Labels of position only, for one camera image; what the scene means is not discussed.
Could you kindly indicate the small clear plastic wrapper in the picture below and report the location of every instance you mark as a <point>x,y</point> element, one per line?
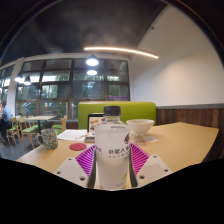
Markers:
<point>150,138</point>

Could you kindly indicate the small grey handheld device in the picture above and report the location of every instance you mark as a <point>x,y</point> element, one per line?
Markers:
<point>90,137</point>

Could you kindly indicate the green speckled ceramic mug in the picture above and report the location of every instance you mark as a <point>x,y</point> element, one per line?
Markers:
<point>50,139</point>

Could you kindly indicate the white ceramic bowl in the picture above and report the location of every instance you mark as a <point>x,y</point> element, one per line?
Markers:
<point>140,126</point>

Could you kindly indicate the flat round red coaster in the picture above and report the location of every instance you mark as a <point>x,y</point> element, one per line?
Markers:
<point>78,147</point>

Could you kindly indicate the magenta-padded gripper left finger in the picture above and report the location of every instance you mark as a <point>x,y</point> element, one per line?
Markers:
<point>71,170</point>

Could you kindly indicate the wooden chairs with green seats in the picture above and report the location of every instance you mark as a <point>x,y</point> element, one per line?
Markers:
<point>29,130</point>

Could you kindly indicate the wooden dining table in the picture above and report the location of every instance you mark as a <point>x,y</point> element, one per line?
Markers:
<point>40,117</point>

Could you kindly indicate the person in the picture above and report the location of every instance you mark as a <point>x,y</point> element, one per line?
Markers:
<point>5,116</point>

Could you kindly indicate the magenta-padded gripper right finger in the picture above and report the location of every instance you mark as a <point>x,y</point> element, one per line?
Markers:
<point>153,168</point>

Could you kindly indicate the round pendant ceiling lamps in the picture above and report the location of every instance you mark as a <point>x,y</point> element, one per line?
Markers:
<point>92,61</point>

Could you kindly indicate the long linear ceiling light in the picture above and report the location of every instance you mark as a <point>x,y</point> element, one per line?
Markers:
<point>121,50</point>

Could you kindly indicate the clear plastic water bottle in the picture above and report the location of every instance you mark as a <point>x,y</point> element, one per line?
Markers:
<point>112,156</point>

